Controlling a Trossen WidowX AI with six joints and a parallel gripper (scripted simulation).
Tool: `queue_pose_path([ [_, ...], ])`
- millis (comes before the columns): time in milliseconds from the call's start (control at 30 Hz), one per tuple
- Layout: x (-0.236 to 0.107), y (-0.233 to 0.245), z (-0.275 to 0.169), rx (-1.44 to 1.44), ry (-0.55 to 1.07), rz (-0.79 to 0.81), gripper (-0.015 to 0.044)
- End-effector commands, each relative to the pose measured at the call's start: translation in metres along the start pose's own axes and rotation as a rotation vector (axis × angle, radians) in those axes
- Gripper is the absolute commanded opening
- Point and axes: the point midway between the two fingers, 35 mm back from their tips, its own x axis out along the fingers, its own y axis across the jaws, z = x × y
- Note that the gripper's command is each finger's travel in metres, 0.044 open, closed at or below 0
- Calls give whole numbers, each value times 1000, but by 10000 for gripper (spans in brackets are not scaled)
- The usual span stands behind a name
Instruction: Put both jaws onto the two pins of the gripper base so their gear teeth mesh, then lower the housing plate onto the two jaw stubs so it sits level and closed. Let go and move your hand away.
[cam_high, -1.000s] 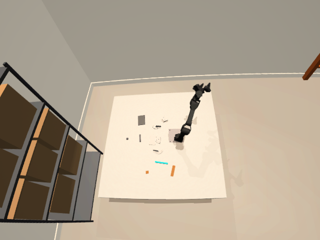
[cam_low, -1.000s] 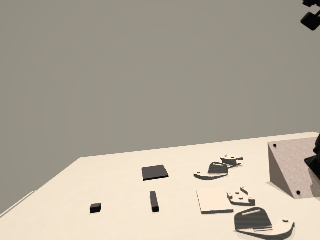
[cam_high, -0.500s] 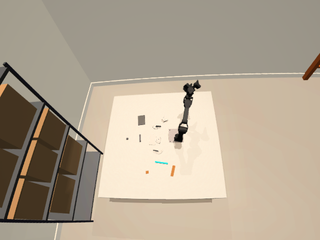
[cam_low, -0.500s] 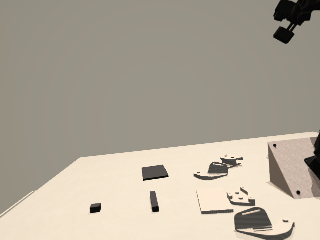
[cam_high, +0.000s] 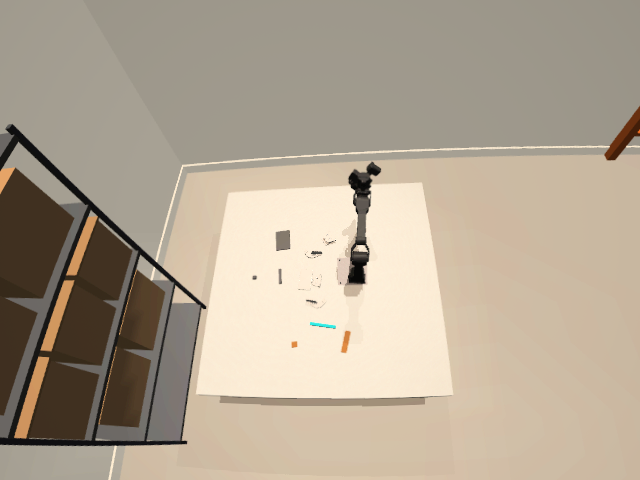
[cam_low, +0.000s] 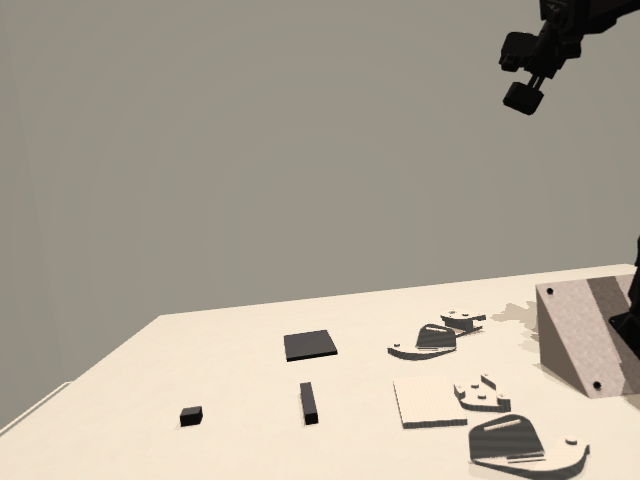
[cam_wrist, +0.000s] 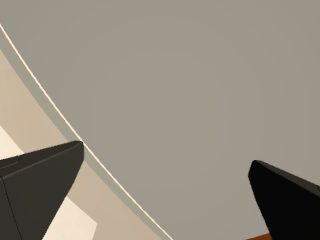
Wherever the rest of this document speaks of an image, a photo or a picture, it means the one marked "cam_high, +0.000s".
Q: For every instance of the orange flat bar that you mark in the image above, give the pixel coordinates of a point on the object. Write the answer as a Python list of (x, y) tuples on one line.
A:
[(346, 341)]

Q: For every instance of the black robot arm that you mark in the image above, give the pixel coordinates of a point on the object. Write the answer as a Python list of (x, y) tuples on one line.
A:
[(362, 203)]

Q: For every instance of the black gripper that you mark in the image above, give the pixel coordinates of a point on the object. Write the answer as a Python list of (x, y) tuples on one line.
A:
[(372, 169)]

